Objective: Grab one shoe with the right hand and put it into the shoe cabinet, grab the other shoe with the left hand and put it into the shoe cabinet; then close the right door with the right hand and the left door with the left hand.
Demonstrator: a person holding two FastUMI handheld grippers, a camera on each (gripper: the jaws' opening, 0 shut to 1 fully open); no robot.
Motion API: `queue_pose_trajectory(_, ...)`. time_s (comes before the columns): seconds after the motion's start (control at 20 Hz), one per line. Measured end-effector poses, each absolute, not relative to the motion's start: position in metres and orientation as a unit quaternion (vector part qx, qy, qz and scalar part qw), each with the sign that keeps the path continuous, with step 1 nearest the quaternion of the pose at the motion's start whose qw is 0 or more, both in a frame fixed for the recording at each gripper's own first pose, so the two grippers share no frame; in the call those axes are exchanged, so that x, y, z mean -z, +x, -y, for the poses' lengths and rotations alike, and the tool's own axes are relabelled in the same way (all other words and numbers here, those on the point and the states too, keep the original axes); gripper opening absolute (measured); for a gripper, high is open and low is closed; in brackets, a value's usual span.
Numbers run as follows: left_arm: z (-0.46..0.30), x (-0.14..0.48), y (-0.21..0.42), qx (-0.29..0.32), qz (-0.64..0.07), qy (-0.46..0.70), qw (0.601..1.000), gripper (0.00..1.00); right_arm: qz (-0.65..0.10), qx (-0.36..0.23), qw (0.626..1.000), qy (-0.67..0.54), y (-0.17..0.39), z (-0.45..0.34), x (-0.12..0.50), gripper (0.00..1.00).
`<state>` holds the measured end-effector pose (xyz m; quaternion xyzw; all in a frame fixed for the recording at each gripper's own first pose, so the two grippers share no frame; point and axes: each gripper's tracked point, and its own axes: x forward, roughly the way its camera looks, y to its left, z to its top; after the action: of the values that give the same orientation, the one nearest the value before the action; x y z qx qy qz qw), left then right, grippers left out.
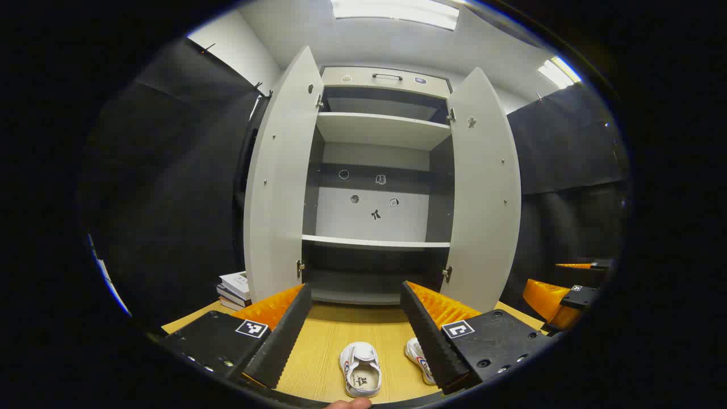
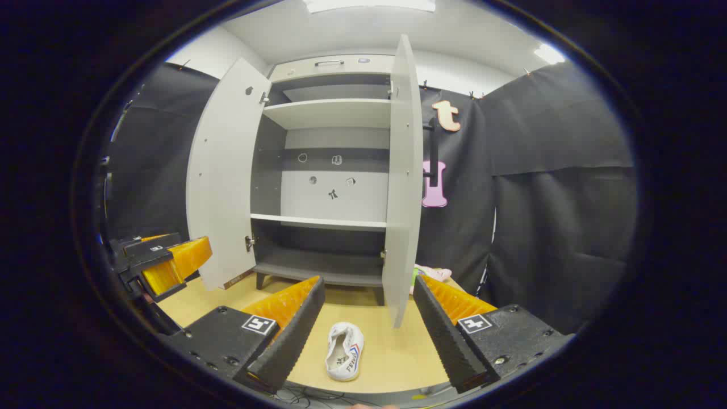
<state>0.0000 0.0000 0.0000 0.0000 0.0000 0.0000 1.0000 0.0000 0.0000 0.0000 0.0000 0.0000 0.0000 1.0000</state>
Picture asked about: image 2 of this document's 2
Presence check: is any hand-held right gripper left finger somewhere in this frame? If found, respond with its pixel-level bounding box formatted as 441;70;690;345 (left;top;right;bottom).
162;276;326;394

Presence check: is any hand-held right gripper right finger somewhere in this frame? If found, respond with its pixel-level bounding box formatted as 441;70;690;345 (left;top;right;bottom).
412;275;575;394

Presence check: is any white shoe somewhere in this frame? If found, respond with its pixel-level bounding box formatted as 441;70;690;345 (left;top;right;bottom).
325;322;365;382

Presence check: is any white shoe cabinet door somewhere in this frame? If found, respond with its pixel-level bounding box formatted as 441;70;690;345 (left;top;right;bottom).
186;57;272;291
382;34;424;329

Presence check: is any grey white shoe cabinet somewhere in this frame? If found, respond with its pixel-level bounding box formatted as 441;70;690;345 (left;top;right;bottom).
250;54;398;307

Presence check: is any pink plush toy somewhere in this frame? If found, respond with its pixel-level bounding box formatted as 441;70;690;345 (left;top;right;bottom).
410;264;453;295

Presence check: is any black backdrop cloth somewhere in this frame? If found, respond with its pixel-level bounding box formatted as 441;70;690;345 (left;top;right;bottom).
105;60;637;336

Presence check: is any ceiling light panel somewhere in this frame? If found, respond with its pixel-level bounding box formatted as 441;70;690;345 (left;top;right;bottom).
533;44;567;65
301;0;438;13

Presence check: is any black door handle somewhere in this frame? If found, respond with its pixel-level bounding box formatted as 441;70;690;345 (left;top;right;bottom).
423;116;442;188

